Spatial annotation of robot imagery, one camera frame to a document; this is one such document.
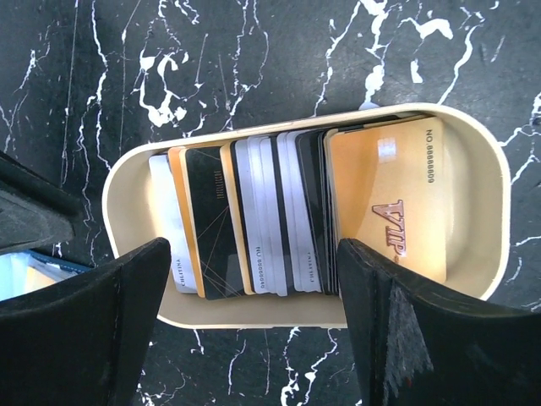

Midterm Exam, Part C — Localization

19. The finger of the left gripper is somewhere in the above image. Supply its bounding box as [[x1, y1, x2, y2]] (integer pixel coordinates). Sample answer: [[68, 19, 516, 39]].
[[1, 152, 83, 254]]

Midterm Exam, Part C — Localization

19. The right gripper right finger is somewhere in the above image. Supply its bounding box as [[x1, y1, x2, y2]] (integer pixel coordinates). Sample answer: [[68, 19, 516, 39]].
[[337, 239, 540, 405]]

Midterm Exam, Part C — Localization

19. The blue leather card holder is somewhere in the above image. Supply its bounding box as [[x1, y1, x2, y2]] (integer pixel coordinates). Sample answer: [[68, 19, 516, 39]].
[[0, 250, 90, 301]]

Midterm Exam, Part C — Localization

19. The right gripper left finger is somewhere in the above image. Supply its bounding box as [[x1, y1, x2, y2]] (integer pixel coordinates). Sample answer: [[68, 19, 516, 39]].
[[1, 238, 171, 405]]

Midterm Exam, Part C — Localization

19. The stack of credit cards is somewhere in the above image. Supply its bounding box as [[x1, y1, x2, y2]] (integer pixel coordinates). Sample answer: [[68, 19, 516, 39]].
[[148, 114, 449, 300]]

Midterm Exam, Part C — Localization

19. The beige oval card tray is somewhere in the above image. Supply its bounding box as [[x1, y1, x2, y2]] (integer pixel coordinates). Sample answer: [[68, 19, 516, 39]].
[[101, 102, 511, 329]]

